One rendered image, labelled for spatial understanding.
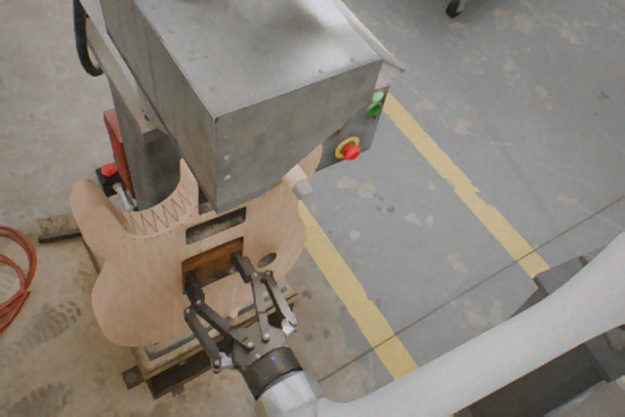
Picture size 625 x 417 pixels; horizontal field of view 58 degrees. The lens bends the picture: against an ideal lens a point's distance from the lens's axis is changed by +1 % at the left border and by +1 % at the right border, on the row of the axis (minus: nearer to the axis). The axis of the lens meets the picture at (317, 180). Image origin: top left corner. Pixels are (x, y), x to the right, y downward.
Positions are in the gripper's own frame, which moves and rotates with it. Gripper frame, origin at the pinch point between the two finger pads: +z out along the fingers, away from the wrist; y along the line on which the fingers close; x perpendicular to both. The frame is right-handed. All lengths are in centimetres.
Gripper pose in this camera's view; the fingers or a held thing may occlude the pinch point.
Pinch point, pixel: (213, 268)
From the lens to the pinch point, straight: 88.0
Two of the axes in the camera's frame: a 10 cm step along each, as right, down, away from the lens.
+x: 1.4, -6.2, -7.7
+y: 8.4, -3.4, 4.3
